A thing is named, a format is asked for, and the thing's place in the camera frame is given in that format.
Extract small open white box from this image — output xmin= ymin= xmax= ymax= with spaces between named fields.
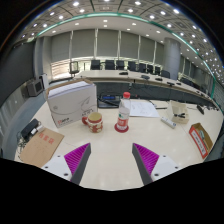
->
xmin=166 ymin=99 xmax=190 ymax=125

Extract black cable bundle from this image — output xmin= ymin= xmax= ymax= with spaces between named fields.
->
xmin=15 ymin=131 xmax=29 ymax=156

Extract recessed ceiling lights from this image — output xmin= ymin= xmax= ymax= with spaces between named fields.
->
xmin=19 ymin=0 xmax=224 ymax=81

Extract black desktop console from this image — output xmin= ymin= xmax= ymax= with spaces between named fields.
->
xmin=97 ymin=93 xmax=122 ymax=109

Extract grey boxy monitor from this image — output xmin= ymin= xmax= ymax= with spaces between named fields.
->
xmin=26 ymin=78 xmax=45 ymax=98

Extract white power strip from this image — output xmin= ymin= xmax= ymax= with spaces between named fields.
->
xmin=160 ymin=115 xmax=178 ymax=130

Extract red and white mug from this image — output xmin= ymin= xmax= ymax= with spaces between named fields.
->
xmin=81 ymin=111 xmax=104 ymax=134

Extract white printed paper sheets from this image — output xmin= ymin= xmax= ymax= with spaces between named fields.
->
xmin=129 ymin=99 xmax=161 ymax=119

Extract small white charger block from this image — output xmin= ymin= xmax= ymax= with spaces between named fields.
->
xmin=30 ymin=124 xmax=45 ymax=135

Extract black power adapter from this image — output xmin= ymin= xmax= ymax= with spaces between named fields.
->
xmin=20 ymin=118 xmax=40 ymax=140

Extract clear red-capped water bottle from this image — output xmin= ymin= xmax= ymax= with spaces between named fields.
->
xmin=116 ymin=91 xmax=132 ymax=132

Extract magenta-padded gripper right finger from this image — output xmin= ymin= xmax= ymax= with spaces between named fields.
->
xmin=131 ymin=142 xmax=184 ymax=186

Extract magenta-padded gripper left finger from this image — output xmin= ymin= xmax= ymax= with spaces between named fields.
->
xmin=41 ymin=142 xmax=92 ymax=186

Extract white printer paper carton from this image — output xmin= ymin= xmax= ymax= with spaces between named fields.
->
xmin=45 ymin=78 xmax=98 ymax=129

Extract row of black office chairs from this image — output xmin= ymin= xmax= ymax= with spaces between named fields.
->
xmin=68 ymin=59 xmax=201 ymax=91

